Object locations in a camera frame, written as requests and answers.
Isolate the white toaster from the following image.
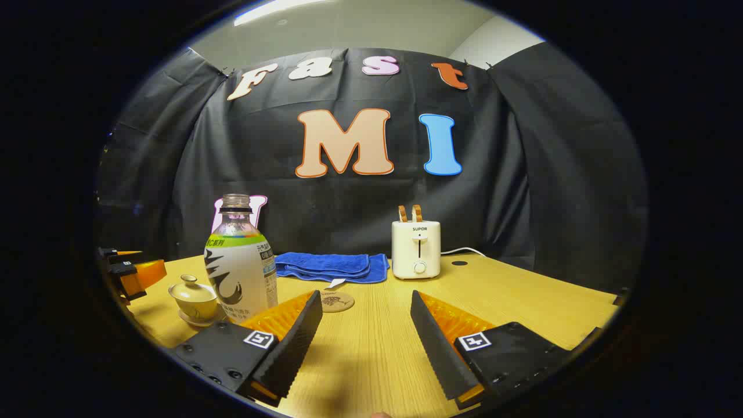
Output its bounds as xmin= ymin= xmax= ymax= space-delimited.
xmin=391 ymin=220 xmax=441 ymax=280

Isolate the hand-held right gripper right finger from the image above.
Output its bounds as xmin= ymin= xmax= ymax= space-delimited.
xmin=410 ymin=289 xmax=604 ymax=410

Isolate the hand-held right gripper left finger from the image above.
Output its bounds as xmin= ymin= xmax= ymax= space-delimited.
xmin=173 ymin=289 xmax=323 ymax=407

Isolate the round wooden coaster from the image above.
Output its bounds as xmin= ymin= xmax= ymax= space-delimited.
xmin=319 ymin=291 xmax=355 ymax=313

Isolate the cream ceramic saucer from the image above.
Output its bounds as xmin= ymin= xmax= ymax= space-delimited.
xmin=177 ymin=311 xmax=225 ymax=328

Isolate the blue folded towel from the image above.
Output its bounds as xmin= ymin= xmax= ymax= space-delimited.
xmin=275 ymin=253 xmax=390 ymax=289

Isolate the cream teacup lid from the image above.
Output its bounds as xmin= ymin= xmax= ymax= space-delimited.
xmin=169 ymin=275 xmax=217 ymax=304

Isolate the plastic water bottle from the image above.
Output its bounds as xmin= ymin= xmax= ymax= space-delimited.
xmin=204 ymin=194 xmax=279 ymax=323

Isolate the black backdrop cloth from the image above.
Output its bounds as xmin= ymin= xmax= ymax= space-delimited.
xmin=96 ymin=42 xmax=648 ymax=294

